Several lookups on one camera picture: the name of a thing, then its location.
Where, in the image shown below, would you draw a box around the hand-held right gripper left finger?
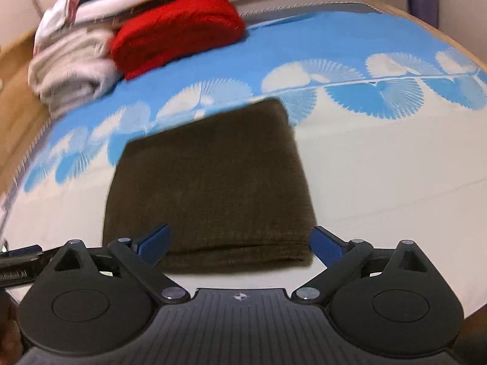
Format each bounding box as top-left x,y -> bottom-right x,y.
53,224 -> 191,305

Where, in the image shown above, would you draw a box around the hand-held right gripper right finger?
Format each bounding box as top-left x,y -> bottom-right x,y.
291,225 -> 429,305

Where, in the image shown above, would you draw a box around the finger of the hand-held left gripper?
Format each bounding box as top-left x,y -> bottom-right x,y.
0,245 -> 58,265

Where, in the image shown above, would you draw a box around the dark olive pants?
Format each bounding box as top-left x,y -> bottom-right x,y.
102,98 -> 318,274

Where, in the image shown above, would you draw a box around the blue and white printed bedsheet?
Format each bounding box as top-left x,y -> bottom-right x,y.
0,9 -> 487,312

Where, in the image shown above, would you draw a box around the beige folded cloth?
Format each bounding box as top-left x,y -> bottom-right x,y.
27,28 -> 123,118

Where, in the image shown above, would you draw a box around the red folded blanket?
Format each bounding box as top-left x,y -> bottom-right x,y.
110,0 -> 248,81

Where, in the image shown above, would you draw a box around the grey-edged mattress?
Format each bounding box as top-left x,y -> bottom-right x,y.
0,0 -> 385,246

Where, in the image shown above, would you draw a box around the white folded cloth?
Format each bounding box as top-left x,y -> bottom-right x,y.
33,0 -> 199,56

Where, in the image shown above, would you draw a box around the purple flat object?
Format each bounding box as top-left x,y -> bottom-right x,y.
404,0 -> 441,30

